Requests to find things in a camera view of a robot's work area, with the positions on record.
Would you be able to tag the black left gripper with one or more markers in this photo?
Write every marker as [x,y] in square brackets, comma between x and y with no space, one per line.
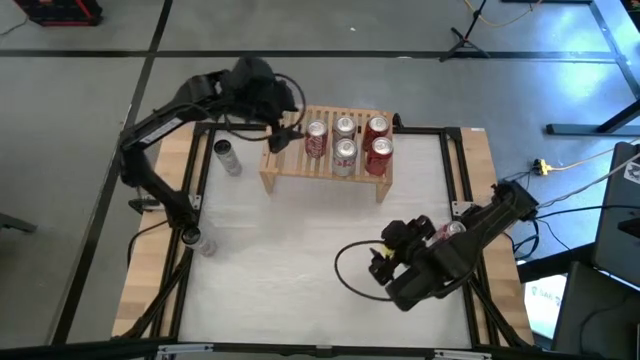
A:
[255,92]

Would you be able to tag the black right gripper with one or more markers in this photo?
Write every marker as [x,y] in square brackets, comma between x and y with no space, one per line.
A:
[430,275]

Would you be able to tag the red Coca-Cola script can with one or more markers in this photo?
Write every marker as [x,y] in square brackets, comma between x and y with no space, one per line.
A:
[316,145]

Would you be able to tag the silver Diet Coke can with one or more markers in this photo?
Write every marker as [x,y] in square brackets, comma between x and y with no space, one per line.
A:
[448,231]
[345,162]
[345,127]

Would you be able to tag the tall white Celsius can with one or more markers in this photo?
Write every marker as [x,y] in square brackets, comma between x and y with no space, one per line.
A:
[230,162]

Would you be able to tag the plain red soda can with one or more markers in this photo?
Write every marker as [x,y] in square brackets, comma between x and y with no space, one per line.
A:
[378,124]
[377,162]

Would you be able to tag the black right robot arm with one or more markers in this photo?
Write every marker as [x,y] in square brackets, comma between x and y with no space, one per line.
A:
[500,212]

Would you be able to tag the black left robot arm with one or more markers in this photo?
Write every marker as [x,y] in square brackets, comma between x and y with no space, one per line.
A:
[137,165]

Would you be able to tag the light wooden slatted shelf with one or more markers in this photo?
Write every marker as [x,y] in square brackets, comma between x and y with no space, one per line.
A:
[295,160]

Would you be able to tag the light wooden table board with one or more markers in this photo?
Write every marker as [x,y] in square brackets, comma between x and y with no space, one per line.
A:
[150,260]
[482,165]

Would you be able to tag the tall pale slim can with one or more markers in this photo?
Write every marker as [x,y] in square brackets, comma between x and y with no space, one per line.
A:
[202,245]

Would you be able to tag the white sheet with green print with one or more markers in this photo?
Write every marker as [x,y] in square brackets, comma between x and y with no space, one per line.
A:
[545,305]

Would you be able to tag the yellow power plug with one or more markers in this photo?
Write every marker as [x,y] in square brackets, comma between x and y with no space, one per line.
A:
[540,167]

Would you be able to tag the black tripod stand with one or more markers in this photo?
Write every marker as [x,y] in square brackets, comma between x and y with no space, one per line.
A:
[462,42]

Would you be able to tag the grey hard case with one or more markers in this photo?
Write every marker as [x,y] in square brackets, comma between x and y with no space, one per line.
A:
[617,225]

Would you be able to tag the black desk stand base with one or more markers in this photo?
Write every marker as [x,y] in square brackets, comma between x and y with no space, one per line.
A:
[590,129]

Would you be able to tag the black and red crate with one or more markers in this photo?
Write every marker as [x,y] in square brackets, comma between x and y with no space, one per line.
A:
[60,12]

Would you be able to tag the black aluminium table frame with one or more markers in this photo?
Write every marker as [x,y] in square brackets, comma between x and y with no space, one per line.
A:
[425,131]

